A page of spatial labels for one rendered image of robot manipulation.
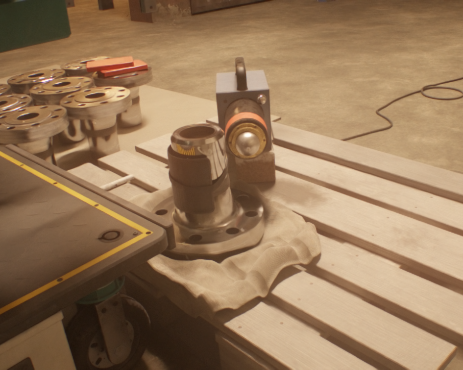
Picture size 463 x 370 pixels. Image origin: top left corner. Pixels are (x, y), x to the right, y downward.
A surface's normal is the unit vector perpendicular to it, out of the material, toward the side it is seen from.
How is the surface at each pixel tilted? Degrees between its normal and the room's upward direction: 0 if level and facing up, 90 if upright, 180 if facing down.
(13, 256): 0
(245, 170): 90
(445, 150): 0
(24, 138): 90
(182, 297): 79
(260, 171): 90
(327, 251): 0
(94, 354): 90
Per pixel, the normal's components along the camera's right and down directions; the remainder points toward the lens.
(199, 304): -0.81, 0.11
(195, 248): -0.11, 0.44
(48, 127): 0.77, 0.23
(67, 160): -0.07, -0.90
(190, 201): -0.36, 0.42
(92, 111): 0.13, 0.42
